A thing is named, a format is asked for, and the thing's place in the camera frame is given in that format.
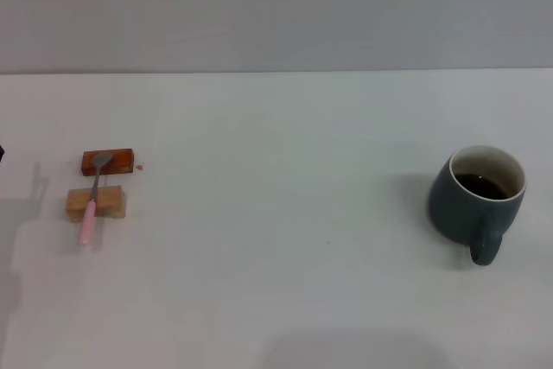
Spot grey ceramic cup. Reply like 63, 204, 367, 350
427, 144, 529, 266

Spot light wooden block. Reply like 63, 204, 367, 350
65, 185, 129, 219

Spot dark coffee liquid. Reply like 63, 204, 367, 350
452, 173, 512, 200

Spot pink handled metal spoon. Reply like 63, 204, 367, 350
78, 151, 114, 248

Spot reddish brown wooden block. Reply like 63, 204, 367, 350
80, 148, 136, 177

